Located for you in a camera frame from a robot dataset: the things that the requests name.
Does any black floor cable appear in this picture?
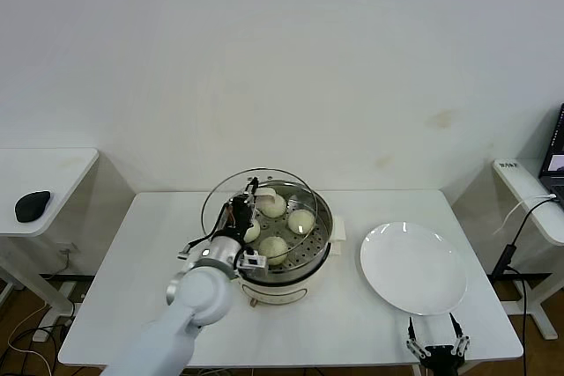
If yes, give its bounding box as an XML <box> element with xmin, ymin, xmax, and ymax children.
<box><xmin>0</xmin><ymin>322</ymin><xmax>71</xmax><ymax>359</ymax></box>

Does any white side desk with laptop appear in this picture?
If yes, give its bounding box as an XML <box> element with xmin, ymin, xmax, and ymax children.
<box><xmin>492</xmin><ymin>158</ymin><xmax>564</xmax><ymax>342</ymax></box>

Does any large white plate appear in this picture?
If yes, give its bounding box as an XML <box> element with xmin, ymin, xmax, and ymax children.
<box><xmin>360</xmin><ymin>221</ymin><xmax>468</xmax><ymax>316</ymax></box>

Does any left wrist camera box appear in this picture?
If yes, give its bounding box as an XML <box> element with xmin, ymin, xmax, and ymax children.
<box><xmin>240</xmin><ymin>248</ymin><xmax>269</xmax><ymax>270</ymax></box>

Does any black laptop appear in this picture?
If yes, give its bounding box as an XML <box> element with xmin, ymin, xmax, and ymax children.
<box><xmin>538</xmin><ymin>103</ymin><xmax>564</xmax><ymax>210</ymax></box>

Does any cream electric cooker base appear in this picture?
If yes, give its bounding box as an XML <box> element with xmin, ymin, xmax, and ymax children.
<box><xmin>228</xmin><ymin>239</ymin><xmax>345</xmax><ymax>309</ymax></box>

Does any perforated steel steamer pot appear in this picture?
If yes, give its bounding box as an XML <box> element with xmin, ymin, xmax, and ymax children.
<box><xmin>215</xmin><ymin>180</ymin><xmax>348</xmax><ymax>276</ymax></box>

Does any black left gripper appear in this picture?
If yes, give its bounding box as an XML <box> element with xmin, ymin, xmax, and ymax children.
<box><xmin>218</xmin><ymin>176</ymin><xmax>262</xmax><ymax>243</ymax></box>

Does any white side desk with mouse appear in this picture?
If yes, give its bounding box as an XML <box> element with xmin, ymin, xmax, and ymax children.
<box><xmin>0</xmin><ymin>148</ymin><xmax>101</xmax><ymax>320</ymax></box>

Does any round glass pot lid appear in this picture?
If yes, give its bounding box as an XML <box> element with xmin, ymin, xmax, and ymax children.
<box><xmin>201</xmin><ymin>166</ymin><xmax>318</xmax><ymax>245</ymax></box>

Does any white steamed baozi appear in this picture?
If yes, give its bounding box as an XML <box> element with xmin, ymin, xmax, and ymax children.
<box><xmin>286</xmin><ymin>210</ymin><xmax>315</xmax><ymax>236</ymax></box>
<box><xmin>257</xmin><ymin>195</ymin><xmax>287</xmax><ymax>219</ymax></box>
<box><xmin>257</xmin><ymin>236</ymin><xmax>289</xmax><ymax>266</ymax></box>
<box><xmin>241</xmin><ymin>217</ymin><xmax>261</xmax><ymax>244</ymax></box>

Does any black computer mouse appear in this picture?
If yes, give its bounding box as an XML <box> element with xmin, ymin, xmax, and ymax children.
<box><xmin>15</xmin><ymin>189</ymin><xmax>53</xmax><ymax>222</ymax></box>

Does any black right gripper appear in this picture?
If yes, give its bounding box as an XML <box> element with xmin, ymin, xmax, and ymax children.
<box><xmin>405</xmin><ymin>313</ymin><xmax>471</xmax><ymax>376</ymax></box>

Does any thin white floor cable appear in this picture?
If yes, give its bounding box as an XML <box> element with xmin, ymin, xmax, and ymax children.
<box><xmin>7</xmin><ymin>303</ymin><xmax>48</xmax><ymax>355</ymax></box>

